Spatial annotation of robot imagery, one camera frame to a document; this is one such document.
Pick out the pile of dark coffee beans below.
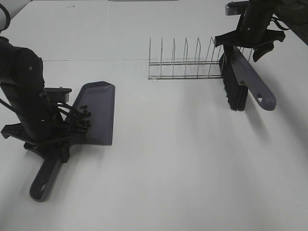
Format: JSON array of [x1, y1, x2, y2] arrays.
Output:
[[77, 105, 91, 128]]

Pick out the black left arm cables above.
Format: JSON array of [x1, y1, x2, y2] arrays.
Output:
[[0, 96, 89, 145]]

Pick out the chrome wire dish rack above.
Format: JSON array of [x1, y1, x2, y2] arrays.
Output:
[[148, 38, 226, 80]]

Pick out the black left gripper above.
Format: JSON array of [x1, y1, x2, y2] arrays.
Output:
[[1, 105, 89, 163]]

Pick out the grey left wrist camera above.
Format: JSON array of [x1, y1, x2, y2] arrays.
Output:
[[45, 87, 72, 103]]

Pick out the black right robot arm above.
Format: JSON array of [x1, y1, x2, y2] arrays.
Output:
[[214, 0, 308, 62]]

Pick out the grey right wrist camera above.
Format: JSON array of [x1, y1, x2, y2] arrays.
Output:
[[225, 1, 249, 16]]

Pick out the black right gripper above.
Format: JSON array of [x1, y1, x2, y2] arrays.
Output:
[[214, 0, 285, 65]]

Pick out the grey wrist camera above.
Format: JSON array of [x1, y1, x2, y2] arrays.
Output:
[[225, 1, 249, 16], [45, 87, 72, 103]]

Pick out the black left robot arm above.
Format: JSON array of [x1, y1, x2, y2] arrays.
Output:
[[0, 0, 227, 163]]

